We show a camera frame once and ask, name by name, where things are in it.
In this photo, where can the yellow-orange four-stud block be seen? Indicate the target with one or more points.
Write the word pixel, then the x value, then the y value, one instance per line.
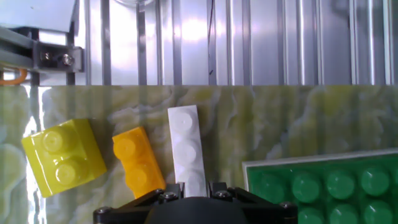
pixel 136 161

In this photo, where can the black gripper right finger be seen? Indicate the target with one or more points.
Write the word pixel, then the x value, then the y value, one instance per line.
pixel 267 214

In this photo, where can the green studded baseplate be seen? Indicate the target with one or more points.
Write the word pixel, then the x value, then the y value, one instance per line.
pixel 326 186

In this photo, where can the grey metal frame bar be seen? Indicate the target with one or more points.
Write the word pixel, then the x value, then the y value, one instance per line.
pixel 14 43

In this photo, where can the orange tube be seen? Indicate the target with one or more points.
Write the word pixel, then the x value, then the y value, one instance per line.
pixel 12 81

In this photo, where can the white flat panel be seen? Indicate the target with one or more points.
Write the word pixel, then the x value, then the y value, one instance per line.
pixel 34 14

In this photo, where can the lime yellow square block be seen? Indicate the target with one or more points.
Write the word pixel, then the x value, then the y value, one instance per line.
pixel 62 158

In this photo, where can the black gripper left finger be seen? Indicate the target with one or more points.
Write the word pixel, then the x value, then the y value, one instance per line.
pixel 127 213

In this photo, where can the white four-stud block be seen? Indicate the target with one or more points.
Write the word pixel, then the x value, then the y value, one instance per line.
pixel 186 146

